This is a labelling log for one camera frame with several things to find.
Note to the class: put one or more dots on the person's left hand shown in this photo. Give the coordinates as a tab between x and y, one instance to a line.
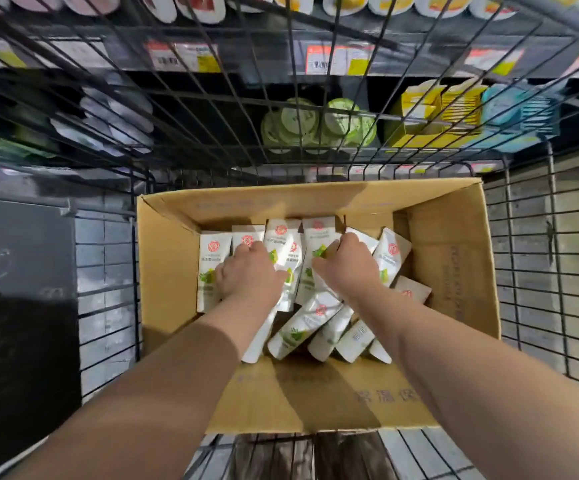
247	277

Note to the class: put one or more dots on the person's right hand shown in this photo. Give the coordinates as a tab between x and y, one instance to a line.
352	269

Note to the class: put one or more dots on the person's right thumb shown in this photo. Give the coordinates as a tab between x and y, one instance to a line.
321	264

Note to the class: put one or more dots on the person's left thumb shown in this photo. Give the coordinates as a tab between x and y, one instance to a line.
280	278

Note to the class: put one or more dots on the white leaf-print pouch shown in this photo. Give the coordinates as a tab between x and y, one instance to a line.
318	234
283	239

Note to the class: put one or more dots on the person's left forearm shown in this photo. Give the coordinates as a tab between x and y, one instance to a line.
159	394

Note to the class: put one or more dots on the person's right forearm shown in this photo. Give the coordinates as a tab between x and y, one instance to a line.
469	384

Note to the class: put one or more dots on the pile of white packets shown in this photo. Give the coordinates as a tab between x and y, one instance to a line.
209	274

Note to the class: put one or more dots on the brown cardboard box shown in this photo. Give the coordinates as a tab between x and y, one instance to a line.
169	274

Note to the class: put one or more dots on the group of green round tubs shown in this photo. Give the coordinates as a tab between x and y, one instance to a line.
342	119

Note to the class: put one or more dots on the stack of yellow boxes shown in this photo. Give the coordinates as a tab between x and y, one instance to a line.
422	107

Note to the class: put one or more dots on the black store shelf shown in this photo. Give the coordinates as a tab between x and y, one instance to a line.
249	87

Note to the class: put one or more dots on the stack of white grey bags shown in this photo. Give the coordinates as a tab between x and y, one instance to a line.
119	119

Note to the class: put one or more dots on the stack of light blue boxes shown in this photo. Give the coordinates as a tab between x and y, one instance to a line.
507	107

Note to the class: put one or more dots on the black panel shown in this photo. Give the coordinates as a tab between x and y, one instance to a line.
17	314

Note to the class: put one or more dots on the row of white lidded cups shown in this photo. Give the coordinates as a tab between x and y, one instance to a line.
439	2

